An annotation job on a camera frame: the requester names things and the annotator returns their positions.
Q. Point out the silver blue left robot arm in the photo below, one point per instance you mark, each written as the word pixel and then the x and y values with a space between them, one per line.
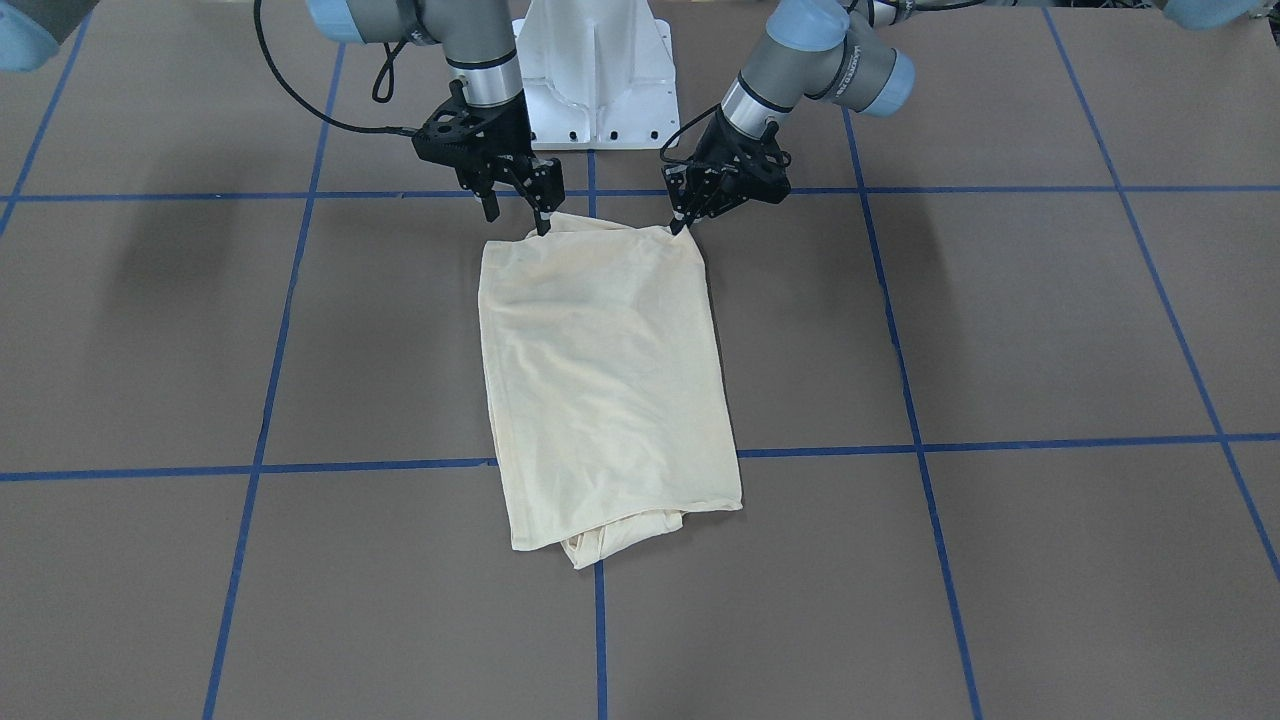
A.
pixel 824 51

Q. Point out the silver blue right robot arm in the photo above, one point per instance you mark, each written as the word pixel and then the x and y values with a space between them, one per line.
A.
pixel 476 37

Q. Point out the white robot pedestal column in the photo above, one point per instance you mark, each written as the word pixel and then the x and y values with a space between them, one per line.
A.
pixel 598 75

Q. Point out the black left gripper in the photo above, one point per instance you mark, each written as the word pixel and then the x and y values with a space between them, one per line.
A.
pixel 722 148

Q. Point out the beige long sleeve shirt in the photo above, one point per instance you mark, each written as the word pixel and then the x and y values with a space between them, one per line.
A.
pixel 604 386

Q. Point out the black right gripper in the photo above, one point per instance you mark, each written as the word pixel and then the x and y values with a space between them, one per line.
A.
pixel 507 136

